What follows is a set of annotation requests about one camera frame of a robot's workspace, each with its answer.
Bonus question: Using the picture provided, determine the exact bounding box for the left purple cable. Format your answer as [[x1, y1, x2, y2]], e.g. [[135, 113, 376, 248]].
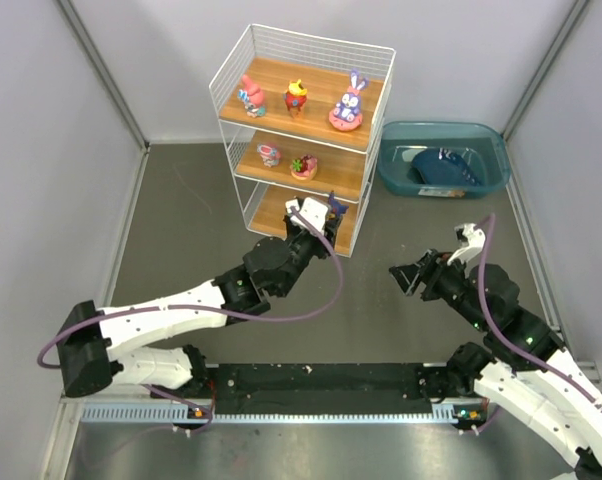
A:
[[36, 209, 345, 436]]

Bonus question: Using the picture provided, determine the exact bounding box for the dark blue pouch in bin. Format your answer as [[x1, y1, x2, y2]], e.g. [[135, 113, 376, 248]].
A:
[[411, 148, 482, 187]]

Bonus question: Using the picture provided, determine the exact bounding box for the yellow bear ice cream cone toy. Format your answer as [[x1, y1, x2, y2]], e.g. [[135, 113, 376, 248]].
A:
[[283, 79, 308, 118]]

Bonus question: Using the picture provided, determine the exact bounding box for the teal plastic bin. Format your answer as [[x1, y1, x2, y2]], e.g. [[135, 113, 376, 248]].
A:
[[377, 121, 511, 199]]

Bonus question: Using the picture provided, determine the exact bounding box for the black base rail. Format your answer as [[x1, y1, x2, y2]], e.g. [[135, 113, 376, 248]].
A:
[[180, 362, 482, 416]]

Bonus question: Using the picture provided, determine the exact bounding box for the purple bunny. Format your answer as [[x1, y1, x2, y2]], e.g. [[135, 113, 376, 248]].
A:
[[328, 70, 369, 132]]

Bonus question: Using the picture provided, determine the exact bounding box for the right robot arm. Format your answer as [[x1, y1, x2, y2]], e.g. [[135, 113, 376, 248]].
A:
[[389, 250, 602, 479]]

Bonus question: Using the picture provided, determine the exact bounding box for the navy bird toy red hat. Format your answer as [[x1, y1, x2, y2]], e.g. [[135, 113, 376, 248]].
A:
[[327, 191, 349, 218]]

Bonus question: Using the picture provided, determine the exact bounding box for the white wire wooden shelf rack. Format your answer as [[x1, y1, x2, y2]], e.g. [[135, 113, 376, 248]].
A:
[[209, 24, 396, 256]]

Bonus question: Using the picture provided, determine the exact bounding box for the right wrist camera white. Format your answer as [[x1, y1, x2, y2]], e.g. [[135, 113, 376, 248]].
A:
[[447, 223, 486, 266]]

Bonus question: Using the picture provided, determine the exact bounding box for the pink rabbit toy blue bow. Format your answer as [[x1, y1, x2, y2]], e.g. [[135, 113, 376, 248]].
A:
[[237, 74, 266, 118]]

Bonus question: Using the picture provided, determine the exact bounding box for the pink toy with goggles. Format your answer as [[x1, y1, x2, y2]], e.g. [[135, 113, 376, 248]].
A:
[[257, 143, 281, 168]]

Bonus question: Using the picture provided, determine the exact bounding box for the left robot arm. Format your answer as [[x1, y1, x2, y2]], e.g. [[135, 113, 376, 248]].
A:
[[54, 204, 342, 398]]

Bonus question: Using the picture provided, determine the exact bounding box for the pink bear donut toy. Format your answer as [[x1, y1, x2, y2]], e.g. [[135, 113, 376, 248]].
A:
[[290, 154, 318, 181]]

